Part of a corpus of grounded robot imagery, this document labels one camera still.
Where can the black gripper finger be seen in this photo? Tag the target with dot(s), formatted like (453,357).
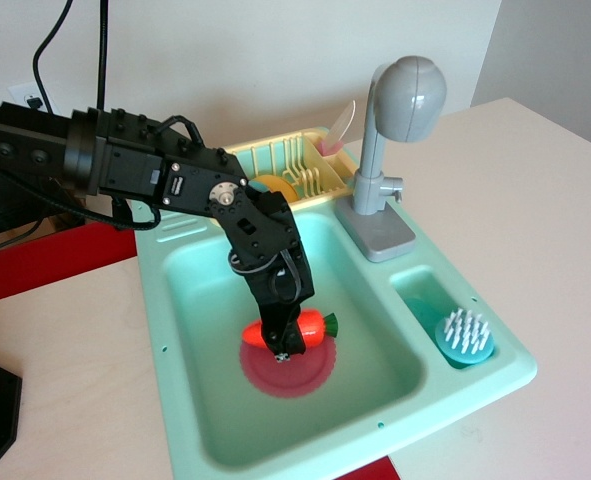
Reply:
(281,333)

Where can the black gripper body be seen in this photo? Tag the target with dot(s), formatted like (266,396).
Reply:
(266,245)

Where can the orange toy carrot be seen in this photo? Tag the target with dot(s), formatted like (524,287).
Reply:
(313,325)

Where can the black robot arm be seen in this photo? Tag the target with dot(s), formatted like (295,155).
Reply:
(167,166)

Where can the yellow toy plate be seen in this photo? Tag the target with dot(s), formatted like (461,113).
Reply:
(279,185)

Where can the pink toy plate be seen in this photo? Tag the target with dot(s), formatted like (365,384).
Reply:
(299,376)

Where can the teal toy cup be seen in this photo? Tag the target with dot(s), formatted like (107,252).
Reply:
(258,186)

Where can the yellow dish rack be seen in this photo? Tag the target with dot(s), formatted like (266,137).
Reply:
(294,157)

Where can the pink toy knife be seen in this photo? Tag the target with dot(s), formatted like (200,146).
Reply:
(333,141)

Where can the mint green toy sink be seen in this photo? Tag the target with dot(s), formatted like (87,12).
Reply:
(391,385)

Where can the teal scrub brush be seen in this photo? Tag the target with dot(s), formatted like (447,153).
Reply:
(464,338)

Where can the red board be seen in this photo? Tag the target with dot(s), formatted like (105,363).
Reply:
(62,255)

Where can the white wall outlet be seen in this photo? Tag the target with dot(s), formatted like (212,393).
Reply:
(28,94)

